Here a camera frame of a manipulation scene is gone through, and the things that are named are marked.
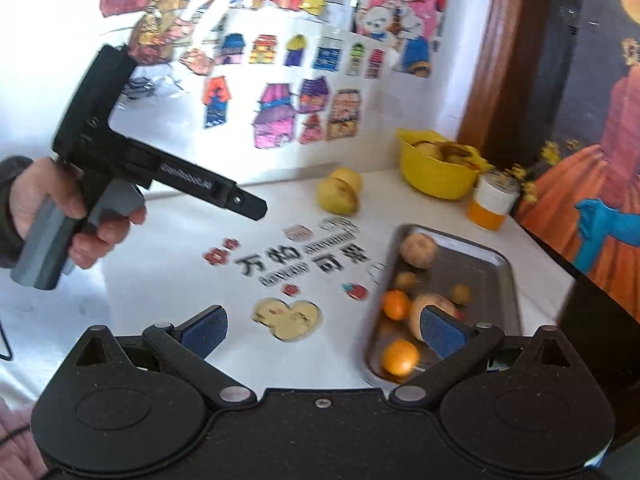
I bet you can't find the white printed table mat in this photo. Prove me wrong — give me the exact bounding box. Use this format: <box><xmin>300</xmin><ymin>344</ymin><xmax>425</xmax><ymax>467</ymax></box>
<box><xmin>0</xmin><ymin>160</ymin><xmax>576</xmax><ymax>411</ymax></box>

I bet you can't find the yellow plastic bowl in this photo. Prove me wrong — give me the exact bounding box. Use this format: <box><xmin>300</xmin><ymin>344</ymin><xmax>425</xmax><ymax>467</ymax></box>
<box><xmin>396</xmin><ymin>128</ymin><xmax>491</xmax><ymax>202</ymax></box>

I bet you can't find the wall drawing of coloured houses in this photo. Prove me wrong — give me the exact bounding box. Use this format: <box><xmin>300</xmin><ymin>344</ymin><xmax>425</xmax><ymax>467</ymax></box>
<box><xmin>107</xmin><ymin>25</ymin><xmax>396</xmax><ymax>173</ymax></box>

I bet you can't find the brown fruit in bowl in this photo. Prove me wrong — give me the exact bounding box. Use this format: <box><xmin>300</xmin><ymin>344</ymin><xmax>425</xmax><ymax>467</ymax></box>
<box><xmin>445</xmin><ymin>142</ymin><xmax>483</xmax><ymax>166</ymax></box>

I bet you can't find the yellow round fruit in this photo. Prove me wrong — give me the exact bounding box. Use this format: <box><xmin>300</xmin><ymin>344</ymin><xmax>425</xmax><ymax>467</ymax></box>
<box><xmin>330</xmin><ymin>166</ymin><xmax>364</xmax><ymax>192</ymax></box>

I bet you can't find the white and orange cup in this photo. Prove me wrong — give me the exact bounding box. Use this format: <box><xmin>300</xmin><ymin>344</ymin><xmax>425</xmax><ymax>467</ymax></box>
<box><xmin>466</xmin><ymin>169</ymin><xmax>522</xmax><ymax>232</ymax></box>

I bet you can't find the metal baking tray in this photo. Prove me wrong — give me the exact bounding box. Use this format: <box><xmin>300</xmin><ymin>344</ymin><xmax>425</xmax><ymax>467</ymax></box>
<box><xmin>361</xmin><ymin>223</ymin><xmax>525</xmax><ymax>386</ymax></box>

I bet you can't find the wall drawing of fan child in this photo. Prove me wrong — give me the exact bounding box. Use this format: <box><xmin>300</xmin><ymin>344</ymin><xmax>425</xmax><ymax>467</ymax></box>
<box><xmin>99</xmin><ymin>0</ymin><xmax>283</xmax><ymax>68</ymax></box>

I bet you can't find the wall poster of orange dress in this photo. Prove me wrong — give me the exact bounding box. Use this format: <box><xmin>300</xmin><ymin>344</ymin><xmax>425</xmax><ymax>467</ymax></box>
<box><xmin>512</xmin><ymin>0</ymin><xmax>640</xmax><ymax>308</ymax></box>

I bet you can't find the person's right hand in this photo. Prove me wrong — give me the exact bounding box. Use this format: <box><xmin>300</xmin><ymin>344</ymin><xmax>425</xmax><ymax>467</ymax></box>
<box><xmin>0</xmin><ymin>399</ymin><xmax>48</xmax><ymax>480</ymax></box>

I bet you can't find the large striped pepino melon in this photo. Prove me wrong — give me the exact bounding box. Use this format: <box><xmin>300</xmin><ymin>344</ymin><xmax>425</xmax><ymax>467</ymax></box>
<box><xmin>399</xmin><ymin>231</ymin><xmax>438</xmax><ymax>268</ymax></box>

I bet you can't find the large yellow pear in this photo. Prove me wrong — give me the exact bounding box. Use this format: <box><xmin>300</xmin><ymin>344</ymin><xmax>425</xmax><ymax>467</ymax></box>
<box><xmin>316</xmin><ymin>177</ymin><xmax>360</xmax><ymax>214</ymax></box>

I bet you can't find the wooden door frame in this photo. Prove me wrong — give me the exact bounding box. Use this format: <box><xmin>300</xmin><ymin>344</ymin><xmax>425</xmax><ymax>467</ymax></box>
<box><xmin>456</xmin><ymin>0</ymin><xmax>558</xmax><ymax>157</ymax></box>

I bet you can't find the wall poster of teddy child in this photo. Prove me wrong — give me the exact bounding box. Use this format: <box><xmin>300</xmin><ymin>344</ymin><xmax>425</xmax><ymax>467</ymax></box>
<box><xmin>350</xmin><ymin>0</ymin><xmax>453</xmax><ymax>80</ymax></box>

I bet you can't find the person's left forearm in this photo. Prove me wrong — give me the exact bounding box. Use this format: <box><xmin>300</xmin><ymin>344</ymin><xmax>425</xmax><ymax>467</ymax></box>
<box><xmin>0</xmin><ymin>155</ymin><xmax>35</xmax><ymax>269</ymax></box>

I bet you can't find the person's left hand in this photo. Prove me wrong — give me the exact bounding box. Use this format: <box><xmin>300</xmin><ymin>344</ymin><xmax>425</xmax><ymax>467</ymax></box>
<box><xmin>9</xmin><ymin>156</ymin><xmax>149</xmax><ymax>271</ymax></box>

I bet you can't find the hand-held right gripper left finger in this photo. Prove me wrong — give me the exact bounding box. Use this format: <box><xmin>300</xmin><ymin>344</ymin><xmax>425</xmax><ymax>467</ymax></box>
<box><xmin>66</xmin><ymin>304</ymin><xmax>257</xmax><ymax>407</ymax></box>

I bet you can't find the small striped pepino melon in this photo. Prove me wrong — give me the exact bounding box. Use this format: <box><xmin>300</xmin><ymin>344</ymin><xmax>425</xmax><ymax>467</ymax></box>
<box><xmin>409</xmin><ymin>293</ymin><xmax>458</xmax><ymax>343</ymax></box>

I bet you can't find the orange tangerine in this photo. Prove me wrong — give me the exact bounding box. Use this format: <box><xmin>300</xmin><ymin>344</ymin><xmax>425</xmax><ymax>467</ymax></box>
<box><xmin>381</xmin><ymin>339</ymin><xmax>420</xmax><ymax>377</ymax></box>
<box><xmin>382</xmin><ymin>290</ymin><xmax>412</xmax><ymax>322</ymax></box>

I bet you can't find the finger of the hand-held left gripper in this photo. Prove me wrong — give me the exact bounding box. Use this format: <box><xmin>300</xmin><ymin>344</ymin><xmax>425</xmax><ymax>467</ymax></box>
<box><xmin>216</xmin><ymin>183</ymin><xmax>269</xmax><ymax>222</ymax></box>

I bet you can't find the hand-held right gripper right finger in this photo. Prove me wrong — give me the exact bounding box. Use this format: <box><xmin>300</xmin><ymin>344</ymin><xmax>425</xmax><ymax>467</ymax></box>
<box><xmin>389</xmin><ymin>305</ymin><xmax>583</xmax><ymax>407</ymax></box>

